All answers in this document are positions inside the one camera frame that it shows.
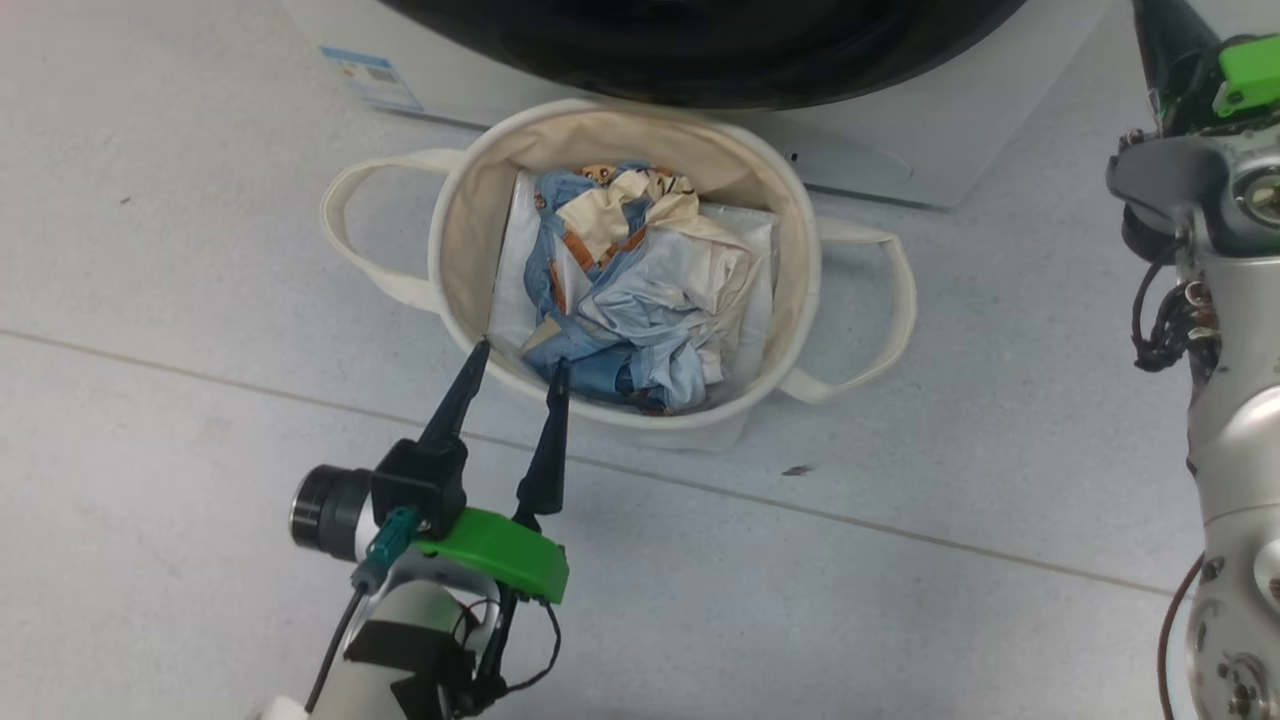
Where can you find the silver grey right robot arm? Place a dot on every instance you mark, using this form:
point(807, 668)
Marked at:
point(1240, 320)

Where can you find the cream beige garment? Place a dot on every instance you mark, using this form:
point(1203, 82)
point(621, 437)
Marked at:
point(700, 250)

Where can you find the crumpled blue and cream clothes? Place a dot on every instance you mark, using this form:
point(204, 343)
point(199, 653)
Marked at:
point(515, 280)

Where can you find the blue denim printed garment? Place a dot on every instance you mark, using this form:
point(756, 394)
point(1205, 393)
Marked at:
point(590, 365)

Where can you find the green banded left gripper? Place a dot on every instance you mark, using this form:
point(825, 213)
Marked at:
point(500, 550)

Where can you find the dark round washing machine door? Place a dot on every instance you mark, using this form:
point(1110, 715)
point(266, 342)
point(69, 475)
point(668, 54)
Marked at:
point(700, 50)

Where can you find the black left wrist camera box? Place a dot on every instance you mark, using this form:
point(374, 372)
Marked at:
point(420, 480)

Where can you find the white washing machine body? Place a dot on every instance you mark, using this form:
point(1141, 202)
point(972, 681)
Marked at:
point(930, 110)

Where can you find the blue white energy label sticker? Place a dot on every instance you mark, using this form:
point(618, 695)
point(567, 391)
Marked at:
point(372, 78)

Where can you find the round white filter cover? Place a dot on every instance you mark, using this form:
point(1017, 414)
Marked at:
point(855, 158)

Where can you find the cream fabric laundry basket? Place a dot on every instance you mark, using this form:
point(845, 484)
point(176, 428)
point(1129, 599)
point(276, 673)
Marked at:
point(460, 230)

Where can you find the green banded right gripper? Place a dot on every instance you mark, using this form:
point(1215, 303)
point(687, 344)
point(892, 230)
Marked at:
point(1245, 75)

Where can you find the light blue shirt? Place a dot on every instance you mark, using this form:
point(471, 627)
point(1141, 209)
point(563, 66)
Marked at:
point(645, 320)

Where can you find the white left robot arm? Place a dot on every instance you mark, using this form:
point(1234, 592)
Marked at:
point(400, 610)

